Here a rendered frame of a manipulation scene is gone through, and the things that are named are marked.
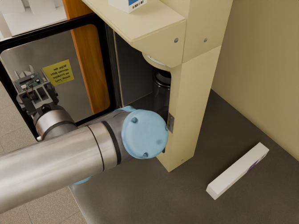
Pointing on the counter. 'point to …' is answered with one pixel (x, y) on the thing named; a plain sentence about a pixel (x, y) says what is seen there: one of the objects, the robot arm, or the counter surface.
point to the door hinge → (114, 64)
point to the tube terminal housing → (192, 74)
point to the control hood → (147, 28)
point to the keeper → (170, 122)
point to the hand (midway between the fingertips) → (26, 77)
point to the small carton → (127, 4)
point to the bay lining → (133, 72)
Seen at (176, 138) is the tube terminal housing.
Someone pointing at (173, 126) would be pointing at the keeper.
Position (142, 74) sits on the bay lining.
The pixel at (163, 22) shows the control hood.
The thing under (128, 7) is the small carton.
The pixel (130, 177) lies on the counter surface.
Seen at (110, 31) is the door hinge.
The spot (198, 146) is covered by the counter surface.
